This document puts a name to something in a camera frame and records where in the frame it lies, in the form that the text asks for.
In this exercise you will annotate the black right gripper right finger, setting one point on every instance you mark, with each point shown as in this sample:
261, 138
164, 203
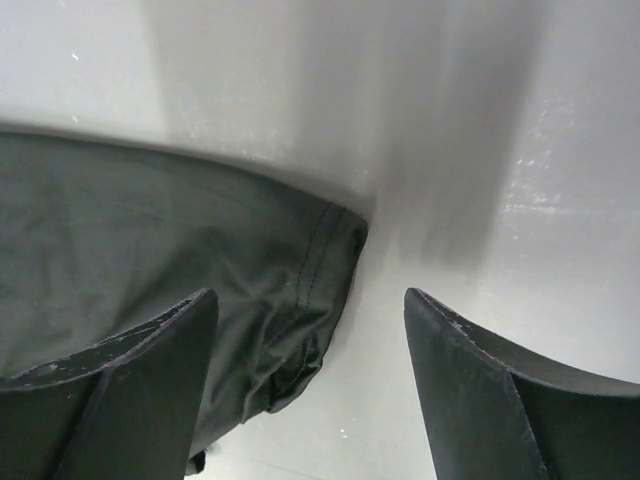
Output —
493, 409

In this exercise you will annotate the black printed t-shirt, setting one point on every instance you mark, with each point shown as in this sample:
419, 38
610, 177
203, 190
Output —
97, 239

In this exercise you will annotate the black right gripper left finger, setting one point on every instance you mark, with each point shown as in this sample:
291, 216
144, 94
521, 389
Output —
125, 408

